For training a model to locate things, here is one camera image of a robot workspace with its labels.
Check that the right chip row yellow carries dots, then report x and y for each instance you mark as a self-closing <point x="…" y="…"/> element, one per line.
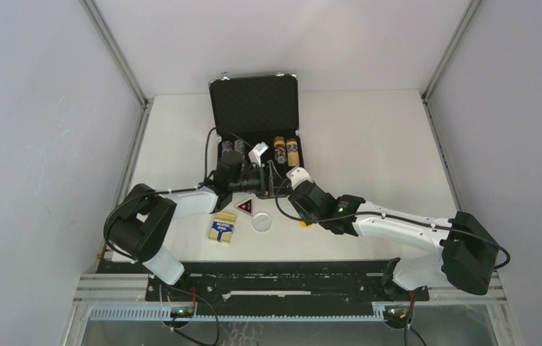
<point x="293" y="155"/>

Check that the triangular all in button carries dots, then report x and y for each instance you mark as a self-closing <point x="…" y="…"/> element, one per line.
<point x="246" y="206"/>

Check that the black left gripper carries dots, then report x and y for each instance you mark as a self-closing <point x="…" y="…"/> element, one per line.
<point x="272" y="186"/>

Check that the yellow big blind button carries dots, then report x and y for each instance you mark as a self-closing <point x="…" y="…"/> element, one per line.
<point x="305" y="225"/>

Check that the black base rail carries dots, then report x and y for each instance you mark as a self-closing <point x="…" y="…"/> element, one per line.
<point x="283" y="289"/>

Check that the yellow blue card deck box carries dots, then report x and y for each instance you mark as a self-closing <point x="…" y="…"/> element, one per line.
<point x="222" y="227"/>

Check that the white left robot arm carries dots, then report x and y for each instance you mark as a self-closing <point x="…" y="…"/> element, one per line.
<point x="137" y="227"/>

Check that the left chip row purple end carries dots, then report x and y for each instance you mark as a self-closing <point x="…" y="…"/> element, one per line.
<point x="226" y="146"/>

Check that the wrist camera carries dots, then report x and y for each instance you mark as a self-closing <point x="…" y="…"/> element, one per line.
<point x="298" y="175"/>
<point x="256" y="153"/>

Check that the white dealer button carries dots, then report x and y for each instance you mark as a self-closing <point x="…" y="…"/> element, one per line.
<point x="261" y="222"/>

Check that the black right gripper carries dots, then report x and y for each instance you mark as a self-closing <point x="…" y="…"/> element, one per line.
<point x="302" y="214"/>

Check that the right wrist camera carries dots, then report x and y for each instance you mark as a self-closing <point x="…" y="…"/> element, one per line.
<point x="298" y="175"/>

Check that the right chip row orange blue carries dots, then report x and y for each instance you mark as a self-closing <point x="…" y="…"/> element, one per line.
<point x="280" y="150"/>

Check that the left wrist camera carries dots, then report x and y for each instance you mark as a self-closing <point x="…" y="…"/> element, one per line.
<point x="256" y="153"/>

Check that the black aluminium poker case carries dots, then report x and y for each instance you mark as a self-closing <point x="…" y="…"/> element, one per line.
<point x="256" y="109"/>

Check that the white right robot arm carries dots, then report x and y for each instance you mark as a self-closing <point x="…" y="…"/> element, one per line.
<point x="458" y="251"/>

